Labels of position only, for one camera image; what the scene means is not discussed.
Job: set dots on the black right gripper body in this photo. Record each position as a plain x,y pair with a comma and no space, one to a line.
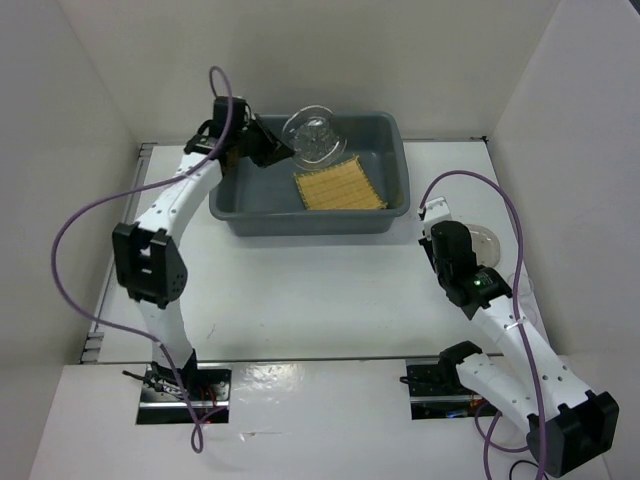
428,245

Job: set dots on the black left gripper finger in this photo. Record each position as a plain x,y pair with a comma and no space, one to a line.
265,160
268,142

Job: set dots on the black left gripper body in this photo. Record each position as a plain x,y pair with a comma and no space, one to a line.
241,136

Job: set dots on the clear glass plate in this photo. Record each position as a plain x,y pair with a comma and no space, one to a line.
485,245
316,138

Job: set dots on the yellow bamboo placemat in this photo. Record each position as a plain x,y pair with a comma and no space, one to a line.
343,186

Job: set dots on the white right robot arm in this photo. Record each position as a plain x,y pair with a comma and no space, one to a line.
565,422

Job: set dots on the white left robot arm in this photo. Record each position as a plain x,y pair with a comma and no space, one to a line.
148,263

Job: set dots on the clear glass cup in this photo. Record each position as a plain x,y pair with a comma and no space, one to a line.
526,297

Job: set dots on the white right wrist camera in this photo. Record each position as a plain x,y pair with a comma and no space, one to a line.
433,212

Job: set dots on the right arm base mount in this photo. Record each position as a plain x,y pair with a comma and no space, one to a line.
431,397

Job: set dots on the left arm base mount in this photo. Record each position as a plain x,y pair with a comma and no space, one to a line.
161,402

